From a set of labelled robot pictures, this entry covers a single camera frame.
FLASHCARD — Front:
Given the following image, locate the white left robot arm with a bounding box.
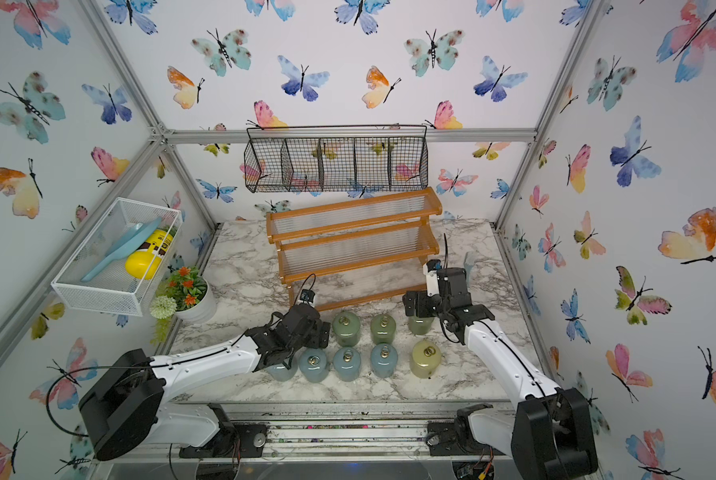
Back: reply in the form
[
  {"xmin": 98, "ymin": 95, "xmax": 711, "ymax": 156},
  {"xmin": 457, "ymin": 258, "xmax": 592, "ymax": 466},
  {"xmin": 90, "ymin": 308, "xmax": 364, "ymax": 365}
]
[{"xmin": 79, "ymin": 303, "xmax": 331, "ymax": 461}]

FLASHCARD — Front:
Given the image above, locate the small green canister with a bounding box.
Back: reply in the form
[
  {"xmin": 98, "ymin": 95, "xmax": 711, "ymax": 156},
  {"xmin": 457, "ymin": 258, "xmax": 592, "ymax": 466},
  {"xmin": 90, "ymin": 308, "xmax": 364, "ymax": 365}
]
[{"xmin": 407, "ymin": 316, "xmax": 434, "ymax": 336}]

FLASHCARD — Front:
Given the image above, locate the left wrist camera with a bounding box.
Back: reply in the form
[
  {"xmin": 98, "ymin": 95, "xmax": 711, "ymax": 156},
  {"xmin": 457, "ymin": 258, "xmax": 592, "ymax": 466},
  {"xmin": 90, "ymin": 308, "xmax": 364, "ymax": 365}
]
[{"xmin": 299, "ymin": 289, "xmax": 316, "ymax": 305}]

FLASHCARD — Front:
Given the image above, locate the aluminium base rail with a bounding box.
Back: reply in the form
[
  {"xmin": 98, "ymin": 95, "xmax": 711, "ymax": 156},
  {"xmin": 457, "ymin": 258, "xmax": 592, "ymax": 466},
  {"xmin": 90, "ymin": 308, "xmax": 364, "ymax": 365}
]
[{"xmin": 92, "ymin": 400, "xmax": 605, "ymax": 466}]

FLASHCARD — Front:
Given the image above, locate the orange wooden three-tier shelf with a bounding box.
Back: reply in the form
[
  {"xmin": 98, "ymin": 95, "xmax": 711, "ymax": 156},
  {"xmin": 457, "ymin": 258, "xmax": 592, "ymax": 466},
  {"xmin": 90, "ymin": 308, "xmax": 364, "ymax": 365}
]
[{"xmin": 266, "ymin": 187, "xmax": 443, "ymax": 305}]

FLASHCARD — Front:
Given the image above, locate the potted orange flower plant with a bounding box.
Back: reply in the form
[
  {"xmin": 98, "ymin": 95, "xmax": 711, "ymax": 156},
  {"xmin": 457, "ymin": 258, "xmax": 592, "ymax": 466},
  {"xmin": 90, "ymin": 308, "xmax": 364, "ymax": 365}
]
[{"xmin": 149, "ymin": 266, "xmax": 218, "ymax": 345}]

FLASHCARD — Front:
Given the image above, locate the black wire wall basket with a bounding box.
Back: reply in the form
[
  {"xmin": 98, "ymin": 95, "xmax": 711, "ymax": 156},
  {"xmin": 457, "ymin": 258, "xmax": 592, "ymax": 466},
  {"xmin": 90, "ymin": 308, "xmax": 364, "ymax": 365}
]
[{"xmin": 241, "ymin": 124, "xmax": 429, "ymax": 198}]

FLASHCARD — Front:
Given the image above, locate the yellow-green canister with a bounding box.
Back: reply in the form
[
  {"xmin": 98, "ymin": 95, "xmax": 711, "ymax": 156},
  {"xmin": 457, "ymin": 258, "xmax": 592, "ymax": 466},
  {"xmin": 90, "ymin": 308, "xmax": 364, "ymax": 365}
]
[{"xmin": 410, "ymin": 340, "xmax": 442, "ymax": 379}]

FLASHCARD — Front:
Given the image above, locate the light blue dustpan scoop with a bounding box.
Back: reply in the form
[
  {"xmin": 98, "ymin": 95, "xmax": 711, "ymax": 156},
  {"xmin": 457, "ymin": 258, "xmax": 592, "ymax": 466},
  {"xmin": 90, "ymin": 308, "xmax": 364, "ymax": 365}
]
[{"xmin": 81, "ymin": 219, "xmax": 161, "ymax": 283}]

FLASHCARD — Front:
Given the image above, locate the white mesh wall basket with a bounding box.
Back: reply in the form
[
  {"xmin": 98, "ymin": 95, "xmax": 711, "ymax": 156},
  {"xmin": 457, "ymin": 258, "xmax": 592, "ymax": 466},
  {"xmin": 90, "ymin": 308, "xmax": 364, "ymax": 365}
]
[{"xmin": 51, "ymin": 197, "xmax": 184, "ymax": 317}]

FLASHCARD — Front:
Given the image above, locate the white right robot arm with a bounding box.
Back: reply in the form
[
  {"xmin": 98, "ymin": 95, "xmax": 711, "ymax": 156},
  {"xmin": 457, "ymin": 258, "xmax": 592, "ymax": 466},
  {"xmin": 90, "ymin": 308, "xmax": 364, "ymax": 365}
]
[{"xmin": 403, "ymin": 260, "xmax": 599, "ymax": 479}]

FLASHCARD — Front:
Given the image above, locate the blue canister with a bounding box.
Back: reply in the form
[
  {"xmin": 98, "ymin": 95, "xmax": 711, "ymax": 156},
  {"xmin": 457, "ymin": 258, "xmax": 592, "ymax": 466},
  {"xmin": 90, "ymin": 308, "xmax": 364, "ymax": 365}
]
[
  {"xmin": 266, "ymin": 360, "xmax": 299, "ymax": 382},
  {"xmin": 299, "ymin": 348, "xmax": 330, "ymax": 383},
  {"xmin": 371, "ymin": 343, "xmax": 398, "ymax": 378},
  {"xmin": 332, "ymin": 347, "xmax": 362, "ymax": 382}
]

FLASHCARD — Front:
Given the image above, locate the yellow mustard bottle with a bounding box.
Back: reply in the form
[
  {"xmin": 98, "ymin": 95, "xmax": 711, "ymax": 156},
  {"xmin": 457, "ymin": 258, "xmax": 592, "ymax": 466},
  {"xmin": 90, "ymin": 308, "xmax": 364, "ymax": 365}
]
[{"xmin": 125, "ymin": 229, "xmax": 174, "ymax": 280}]

